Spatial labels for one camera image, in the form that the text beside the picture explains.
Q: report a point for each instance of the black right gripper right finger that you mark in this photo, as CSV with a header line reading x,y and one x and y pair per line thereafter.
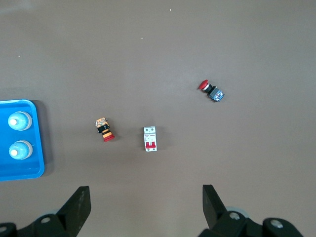
x,y
222,224

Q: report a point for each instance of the red mushroom button blue base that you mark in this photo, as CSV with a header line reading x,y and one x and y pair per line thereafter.
x,y
216,95

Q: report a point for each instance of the red button orange body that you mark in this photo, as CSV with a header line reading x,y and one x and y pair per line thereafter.
x,y
106,134

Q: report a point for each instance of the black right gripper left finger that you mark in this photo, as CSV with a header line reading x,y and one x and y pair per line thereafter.
x,y
69,219

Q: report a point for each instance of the blue plastic tray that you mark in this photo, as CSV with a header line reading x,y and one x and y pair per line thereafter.
x,y
5,168

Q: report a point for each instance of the white circuit breaker red switch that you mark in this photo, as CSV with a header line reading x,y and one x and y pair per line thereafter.
x,y
150,134

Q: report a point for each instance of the brown table mat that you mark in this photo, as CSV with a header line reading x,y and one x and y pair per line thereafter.
x,y
158,61

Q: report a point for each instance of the blue dome bell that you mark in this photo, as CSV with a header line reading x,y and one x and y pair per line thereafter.
x,y
23,150
22,122

